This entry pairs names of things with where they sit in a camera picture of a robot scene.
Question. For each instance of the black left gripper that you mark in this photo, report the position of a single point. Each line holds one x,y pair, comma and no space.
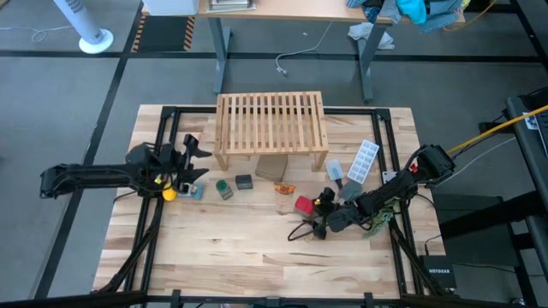
180,164

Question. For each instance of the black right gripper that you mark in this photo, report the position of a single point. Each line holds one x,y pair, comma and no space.
340,220

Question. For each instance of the glass herb jar green lid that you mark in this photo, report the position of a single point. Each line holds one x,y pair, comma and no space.
224,189

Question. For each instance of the orange brown taco mix packet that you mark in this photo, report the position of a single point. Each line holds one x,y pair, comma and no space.
284,188

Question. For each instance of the green black pepper tin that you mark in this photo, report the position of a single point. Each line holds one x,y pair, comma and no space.
244,181

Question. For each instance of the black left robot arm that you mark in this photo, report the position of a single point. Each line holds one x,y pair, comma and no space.
85,173

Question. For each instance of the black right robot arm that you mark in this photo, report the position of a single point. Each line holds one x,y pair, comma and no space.
394,186

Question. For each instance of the wooden slatted shelf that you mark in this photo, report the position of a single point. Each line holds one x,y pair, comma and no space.
269,124

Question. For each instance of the yellow ball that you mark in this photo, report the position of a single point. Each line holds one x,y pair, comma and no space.
169,193

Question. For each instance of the white ice cube tray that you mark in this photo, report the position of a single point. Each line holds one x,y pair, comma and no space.
363,161

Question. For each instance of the brown cardboard box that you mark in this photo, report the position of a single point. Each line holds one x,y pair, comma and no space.
272,167

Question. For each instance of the black yellow striped mat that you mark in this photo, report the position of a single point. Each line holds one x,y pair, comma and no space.
164,36

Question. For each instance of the stack of grey papers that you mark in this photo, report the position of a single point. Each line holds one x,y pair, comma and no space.
231,5

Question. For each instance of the white tower fan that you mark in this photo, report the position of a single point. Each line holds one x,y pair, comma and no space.
83,23

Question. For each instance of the beige office table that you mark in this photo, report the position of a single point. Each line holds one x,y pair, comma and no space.
299,8

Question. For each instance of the white cloth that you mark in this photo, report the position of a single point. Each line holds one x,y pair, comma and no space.
370,34

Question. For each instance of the black side desk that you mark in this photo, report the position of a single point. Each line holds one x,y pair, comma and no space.
528,141

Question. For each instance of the pile of clothes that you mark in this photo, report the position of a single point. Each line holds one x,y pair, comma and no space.
419,10

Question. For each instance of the black metal table frame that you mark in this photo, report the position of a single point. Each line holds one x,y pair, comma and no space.
147,239

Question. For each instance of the black netgear switch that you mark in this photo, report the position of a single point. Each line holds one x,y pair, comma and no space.
438,271

